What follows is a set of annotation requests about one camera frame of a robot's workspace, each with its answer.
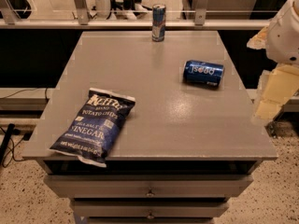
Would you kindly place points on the blue pepsi can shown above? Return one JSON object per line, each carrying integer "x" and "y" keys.
{"x": 203, "y": 72}

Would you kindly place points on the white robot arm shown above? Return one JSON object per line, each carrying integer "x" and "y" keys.
{"x": 280, "y": 39}

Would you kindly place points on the tall blue energy drink can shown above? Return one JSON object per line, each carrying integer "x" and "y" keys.
{"x": 158, "y": 22}

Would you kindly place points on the grey drawer cabinet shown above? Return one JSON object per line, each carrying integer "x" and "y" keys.
{"x": 177, "y": 128}

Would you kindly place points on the blue kettle chips bag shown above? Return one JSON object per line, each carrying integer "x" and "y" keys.
{"x": 96, "y": 127}

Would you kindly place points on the lower grey drawer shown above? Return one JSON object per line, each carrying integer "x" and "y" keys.
{"x": 148, "y": 209}

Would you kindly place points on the grey drawer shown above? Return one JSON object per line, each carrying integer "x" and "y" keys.
{"x": 92, "y": 186}
{"x": 148, "y": 209}

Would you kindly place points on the upper grey drawer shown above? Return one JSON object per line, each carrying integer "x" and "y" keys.
{"x": 92, "y": 186}

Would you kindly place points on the metal glass railing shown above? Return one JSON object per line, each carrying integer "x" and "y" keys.
{"x": 111, "y": 15}

